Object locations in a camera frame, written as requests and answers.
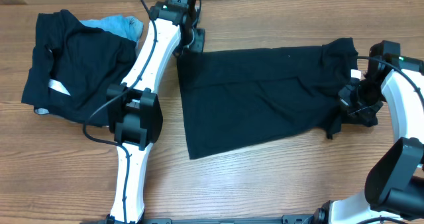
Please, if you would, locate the black t-shirt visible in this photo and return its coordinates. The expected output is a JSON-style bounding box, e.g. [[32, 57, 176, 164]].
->
[[177, 38, 357, 159]]

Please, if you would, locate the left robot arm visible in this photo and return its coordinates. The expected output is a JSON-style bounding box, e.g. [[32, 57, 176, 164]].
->
[[105, 0, 205, 223]]

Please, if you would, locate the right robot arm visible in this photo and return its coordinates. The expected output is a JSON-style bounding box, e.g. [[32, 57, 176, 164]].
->
[[303, 40, 423, 223]]

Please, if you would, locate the folded light blue garment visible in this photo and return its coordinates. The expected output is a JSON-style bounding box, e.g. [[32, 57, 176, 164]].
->
[[80, 15, 144, 44]]

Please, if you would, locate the folded black shirt on pile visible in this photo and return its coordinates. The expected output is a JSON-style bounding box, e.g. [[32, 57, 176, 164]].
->
[[21, 10, 136, 127]]

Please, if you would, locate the folded grey garment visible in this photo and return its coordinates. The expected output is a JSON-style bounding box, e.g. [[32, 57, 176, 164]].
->
[[34, 108, 76, 123]]

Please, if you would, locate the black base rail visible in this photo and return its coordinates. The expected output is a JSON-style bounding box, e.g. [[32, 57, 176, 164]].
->
[[79, 213, 319, 224]]

